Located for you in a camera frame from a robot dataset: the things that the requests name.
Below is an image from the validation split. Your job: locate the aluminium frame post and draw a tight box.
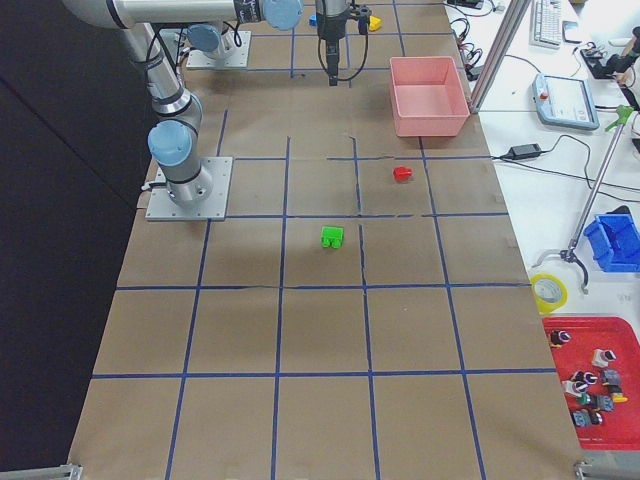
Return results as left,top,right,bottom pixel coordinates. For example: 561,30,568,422
469,0,530,114

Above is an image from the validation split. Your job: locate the reach grabber tool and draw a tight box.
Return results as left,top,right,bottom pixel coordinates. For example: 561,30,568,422
532,105,634,295

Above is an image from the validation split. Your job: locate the blue storage bin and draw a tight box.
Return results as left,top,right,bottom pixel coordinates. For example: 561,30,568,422
583,213,639,273

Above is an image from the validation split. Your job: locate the pink plastic box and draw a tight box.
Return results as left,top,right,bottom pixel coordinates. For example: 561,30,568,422
390,56,470,137

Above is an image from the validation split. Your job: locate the yellow toy block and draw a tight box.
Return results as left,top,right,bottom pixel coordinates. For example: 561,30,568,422
369,16,382,31

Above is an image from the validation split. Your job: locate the yellow tape roll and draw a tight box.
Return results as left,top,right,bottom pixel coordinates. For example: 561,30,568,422
531,273,568,315

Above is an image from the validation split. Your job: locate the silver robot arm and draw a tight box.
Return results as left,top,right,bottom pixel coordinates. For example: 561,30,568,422
64,1,303,211
186,1,359,86

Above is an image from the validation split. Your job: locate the robot teach pendant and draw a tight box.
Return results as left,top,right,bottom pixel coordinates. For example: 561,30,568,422
531,73,600,131

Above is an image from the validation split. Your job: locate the red plastic tray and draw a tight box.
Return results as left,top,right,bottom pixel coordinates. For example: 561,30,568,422
543,316,639,451

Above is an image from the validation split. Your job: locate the white keyboard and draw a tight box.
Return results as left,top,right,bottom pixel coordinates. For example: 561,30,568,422
529,0,562,49

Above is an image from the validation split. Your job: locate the green toy block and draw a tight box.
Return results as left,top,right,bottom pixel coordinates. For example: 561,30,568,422
321,225,344,249

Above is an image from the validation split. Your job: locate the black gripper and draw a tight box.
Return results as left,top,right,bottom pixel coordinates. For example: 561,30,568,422
318,14,347,86

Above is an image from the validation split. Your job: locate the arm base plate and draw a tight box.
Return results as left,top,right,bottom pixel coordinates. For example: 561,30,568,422
187,28,252,70
145,157,233,221

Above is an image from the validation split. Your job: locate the black power adapter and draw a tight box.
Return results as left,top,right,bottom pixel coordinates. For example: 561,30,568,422
506,143,543,160

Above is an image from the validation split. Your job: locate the red toy block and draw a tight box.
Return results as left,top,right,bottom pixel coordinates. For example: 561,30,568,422
393,166,413,182

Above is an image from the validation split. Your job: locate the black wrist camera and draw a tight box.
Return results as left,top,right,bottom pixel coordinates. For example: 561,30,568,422
349,4,371,36

